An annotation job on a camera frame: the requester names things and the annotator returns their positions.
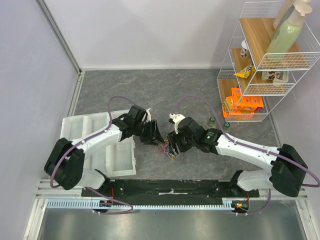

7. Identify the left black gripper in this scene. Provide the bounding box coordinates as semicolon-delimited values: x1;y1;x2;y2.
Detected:
133;119;165;146

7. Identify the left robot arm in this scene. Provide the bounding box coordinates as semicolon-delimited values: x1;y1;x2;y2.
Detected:
44;104;165;197

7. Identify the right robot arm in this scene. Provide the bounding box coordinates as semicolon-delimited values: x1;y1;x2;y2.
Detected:
167;113;307;198

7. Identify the white compartment tray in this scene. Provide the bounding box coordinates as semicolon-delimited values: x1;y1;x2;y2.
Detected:
60;112;136;178

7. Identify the left glass water bottle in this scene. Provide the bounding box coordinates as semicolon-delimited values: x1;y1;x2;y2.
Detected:
203;116;217;130

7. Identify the glass water bottle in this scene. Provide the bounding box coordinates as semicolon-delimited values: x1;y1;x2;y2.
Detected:
203;116;217;130
220;122;231;133

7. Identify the right glass water bottle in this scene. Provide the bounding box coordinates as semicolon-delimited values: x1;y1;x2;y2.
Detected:
220;122;231;133

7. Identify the green yellow snack box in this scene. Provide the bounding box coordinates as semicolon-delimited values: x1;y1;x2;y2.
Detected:
222;96;235;114

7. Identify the orange snack box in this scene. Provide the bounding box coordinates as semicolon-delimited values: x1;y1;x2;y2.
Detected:
222;87;264;118

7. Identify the yellow snack bag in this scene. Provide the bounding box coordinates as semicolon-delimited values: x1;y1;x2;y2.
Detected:
233;63;256;79

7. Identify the small white cup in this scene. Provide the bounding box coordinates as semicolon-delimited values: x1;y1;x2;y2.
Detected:
240;39;250;59

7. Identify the green lotion pump bottle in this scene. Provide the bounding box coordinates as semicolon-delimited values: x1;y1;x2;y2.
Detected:
266;0;313;63

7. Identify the beige pump bottle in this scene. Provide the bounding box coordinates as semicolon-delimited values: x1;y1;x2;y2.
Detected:
273;0;310;30

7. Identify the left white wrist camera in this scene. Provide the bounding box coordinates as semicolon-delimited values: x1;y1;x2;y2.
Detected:
143;108;152;123

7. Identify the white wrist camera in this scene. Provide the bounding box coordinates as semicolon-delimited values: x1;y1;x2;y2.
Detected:
143;108;152;123
169;113;186;134

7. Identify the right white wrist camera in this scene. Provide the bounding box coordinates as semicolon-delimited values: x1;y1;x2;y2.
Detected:
169;113;186;134

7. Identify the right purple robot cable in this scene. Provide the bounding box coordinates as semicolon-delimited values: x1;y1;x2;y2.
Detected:
172;94;320;216

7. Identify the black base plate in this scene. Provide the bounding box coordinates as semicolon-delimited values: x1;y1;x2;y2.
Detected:
97;179;260;206

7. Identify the white wire shelf rack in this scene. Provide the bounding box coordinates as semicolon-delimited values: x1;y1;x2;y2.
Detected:
217;1;320;122

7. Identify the aluminium corner post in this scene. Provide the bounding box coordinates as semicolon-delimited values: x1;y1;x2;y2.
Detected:
35;0;82;75

